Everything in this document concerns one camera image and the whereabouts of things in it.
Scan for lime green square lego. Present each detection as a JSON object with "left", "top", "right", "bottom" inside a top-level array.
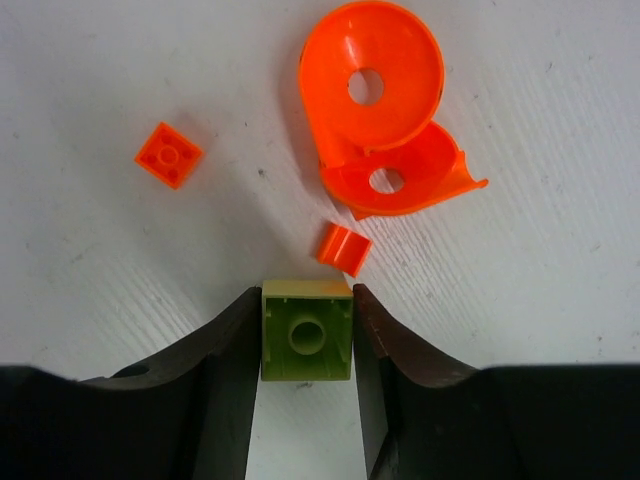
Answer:
[{"left": 261, "top": 279, "right": 354, "bottom": 382}]

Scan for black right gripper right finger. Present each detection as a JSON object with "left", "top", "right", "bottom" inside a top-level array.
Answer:
[{"left": 354, "top": 284, "right": 639, "bottom": 479}]

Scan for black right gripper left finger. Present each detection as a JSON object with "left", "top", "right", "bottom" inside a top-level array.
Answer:
[{"left": 1, "top": 287, "right": 261, "bottom": 479}]

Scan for small orange square lego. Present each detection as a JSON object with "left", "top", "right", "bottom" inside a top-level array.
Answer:
[{"left": 135, "top": 122, "right": 203, "bottom": 190}]

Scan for orange curved small lego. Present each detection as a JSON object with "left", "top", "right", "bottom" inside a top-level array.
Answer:
[{"left": 315, "top": 222, "right": 373, "bottom": 278}]

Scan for orange funnel lego piece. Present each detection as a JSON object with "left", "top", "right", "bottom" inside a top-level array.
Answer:
[{"left": 298, "top": 1, "right": 488, "bottom": 220}]

